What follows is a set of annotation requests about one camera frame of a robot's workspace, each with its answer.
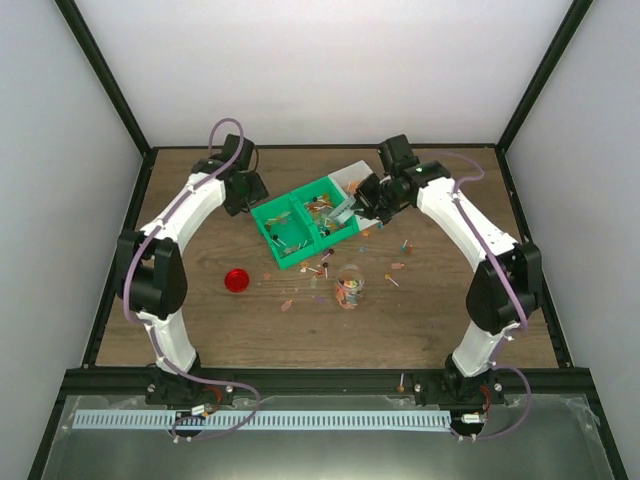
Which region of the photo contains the light blue slotted scoop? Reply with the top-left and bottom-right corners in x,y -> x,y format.
328,196 -> 357,225

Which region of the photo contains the white candy bin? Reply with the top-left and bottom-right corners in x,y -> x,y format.
328,160 -> 373,198

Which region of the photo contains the green candy bin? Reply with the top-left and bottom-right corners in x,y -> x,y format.
292,176 -> 359,251
251,193 -> 322,270

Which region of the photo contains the clear plastic cup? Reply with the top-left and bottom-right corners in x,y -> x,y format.
334,264 -> 364,310

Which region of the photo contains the red round lid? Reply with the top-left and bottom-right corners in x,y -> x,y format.
224,268 -> 250,293

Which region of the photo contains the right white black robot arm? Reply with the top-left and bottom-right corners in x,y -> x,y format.
354,135 -> 542,403

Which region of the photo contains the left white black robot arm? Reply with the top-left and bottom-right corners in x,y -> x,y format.
116,134 -> 268,404

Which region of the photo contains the yellow lollipop on table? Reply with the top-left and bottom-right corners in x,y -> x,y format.
385,273 -> 399,287

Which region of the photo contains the pink popsicle candy lower left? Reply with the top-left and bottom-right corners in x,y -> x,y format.
280,299 -> 293,311

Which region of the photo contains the orange lollipop on rail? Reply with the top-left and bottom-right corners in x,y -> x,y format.
396,373 -> 405,393

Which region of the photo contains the light blue slotted cable duct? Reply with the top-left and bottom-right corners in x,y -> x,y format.
72,409 -> 451,432

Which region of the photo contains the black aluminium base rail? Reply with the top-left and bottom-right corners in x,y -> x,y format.
61,367 -> 593,407

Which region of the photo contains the black frame post left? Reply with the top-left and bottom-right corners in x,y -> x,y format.
54,0 -> 151,156

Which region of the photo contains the black frame post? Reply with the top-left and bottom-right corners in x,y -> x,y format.
497,0 -> 595,147
54,0 -> 151,156

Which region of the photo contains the black frame post right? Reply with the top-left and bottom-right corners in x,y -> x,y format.
497,0 -> 595,147

